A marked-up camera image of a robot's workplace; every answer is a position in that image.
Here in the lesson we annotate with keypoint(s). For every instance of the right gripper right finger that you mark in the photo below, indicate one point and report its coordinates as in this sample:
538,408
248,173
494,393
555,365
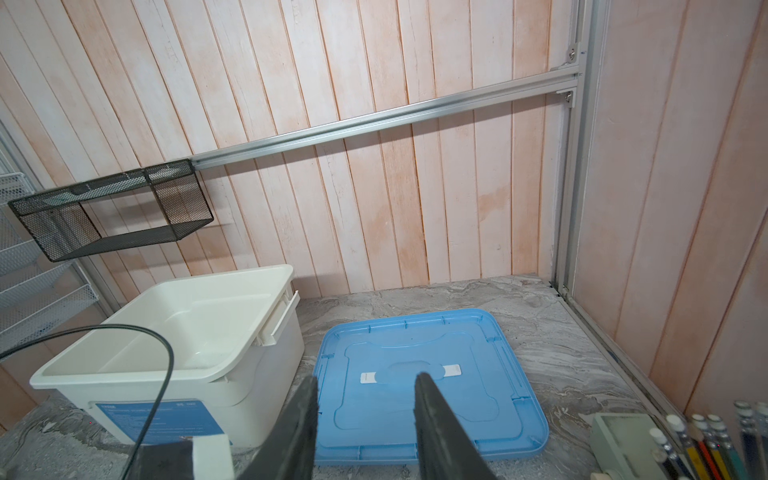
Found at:
444,449

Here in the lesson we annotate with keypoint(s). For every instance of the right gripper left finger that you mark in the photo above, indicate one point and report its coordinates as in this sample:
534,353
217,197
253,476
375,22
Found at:
289,450

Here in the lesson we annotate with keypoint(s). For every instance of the white plastic storage bin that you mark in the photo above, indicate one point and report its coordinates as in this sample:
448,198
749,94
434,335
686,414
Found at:
197,356

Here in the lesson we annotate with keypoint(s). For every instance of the pale green small box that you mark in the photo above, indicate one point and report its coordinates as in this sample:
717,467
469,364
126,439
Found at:
622,446

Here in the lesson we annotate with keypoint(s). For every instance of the colored pencils bundle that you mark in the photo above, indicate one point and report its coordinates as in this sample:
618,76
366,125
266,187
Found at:
708,451

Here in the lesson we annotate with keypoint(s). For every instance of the black wire mesh basket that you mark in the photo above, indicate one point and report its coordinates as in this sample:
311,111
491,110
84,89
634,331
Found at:
141,207

